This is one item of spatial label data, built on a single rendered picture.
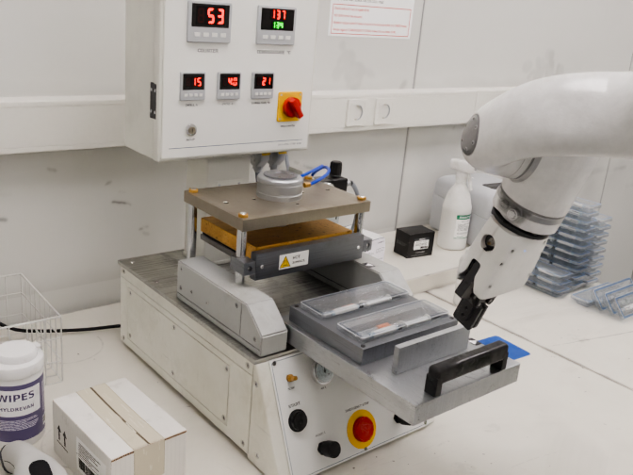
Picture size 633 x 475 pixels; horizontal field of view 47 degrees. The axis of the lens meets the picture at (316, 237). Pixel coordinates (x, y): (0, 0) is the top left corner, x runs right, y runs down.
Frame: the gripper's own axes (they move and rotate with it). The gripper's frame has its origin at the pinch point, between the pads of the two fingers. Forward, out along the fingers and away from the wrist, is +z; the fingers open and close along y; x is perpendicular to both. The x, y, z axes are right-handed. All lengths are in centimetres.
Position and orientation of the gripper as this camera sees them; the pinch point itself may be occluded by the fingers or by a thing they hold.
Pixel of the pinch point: (470, 311)
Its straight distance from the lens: 99.9
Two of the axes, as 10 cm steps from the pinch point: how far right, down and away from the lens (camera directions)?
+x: -5.8, -6.0, 5.5
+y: 7.6, -1.5, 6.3
